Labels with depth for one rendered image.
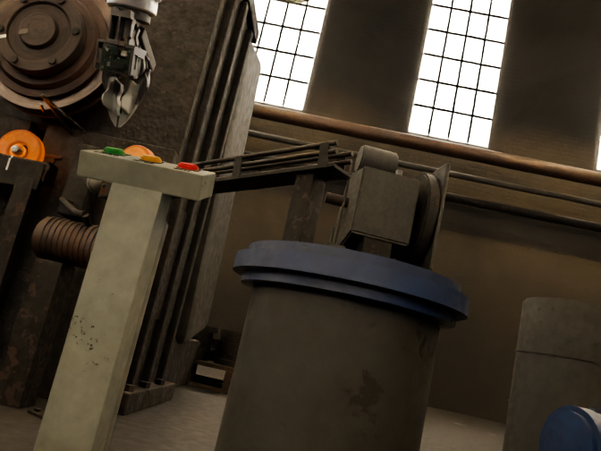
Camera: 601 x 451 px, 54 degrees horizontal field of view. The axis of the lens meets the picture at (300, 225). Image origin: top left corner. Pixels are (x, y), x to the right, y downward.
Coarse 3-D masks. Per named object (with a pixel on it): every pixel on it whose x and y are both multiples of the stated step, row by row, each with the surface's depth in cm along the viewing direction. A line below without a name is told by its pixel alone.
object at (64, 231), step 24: (48, 240) 168; (72, 240) 168; (48, 264) 168; (72, 264) 171; (48, 288) 166; (24, 312) 165; (48, 312) 166; (24, 336) 164; (48, 336) 169; (24, 360) 162; (0, 384) 161; (24, 384) 161
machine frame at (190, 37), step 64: (0, 0) 220; (192, 0) 219; (192, 64) 214; (0, 128) 203; (64, 128) 203; (128, 128) 209; (192, 128) 217; (0, 192) 198; (192, 256) 250; (0, 320) 190; (64, 320) 189; (128, 384) 192
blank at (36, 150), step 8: (8, 136) 195; (16, 136) 195; (24, 136) 195; (32, 136) 195; (0, 144) 194; (8, 144) 194; (24, 144) 195; (32, 144) 194; (40, 144) 194; (0, 152) 194; (8, 152) 194; (32, 152) 193; (40, 152) 193; (40, 160) 194
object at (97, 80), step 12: (12, 0) 203; (96, 0) 202; (0, 12) 202; (108, 12) 201; (108, 24) 200; (0, 84) 196; (96, 84) 196; (12, 96) 195; (72, 96) 195; (84, 96) 195; (96, 96) 200; (24, 108) 201; (36, 108) 194; (48, 108) 194; (60, 108) 195; (72, 108) 199
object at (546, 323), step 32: (544, 320) 319; (576, 320) 309; (544, 352) 313; (576, 352) 305; (512, 384) 331; (544, 384) 309; (576, 384) 301; (512, 416) 321; (544, 416) 304; (512, 448) 314
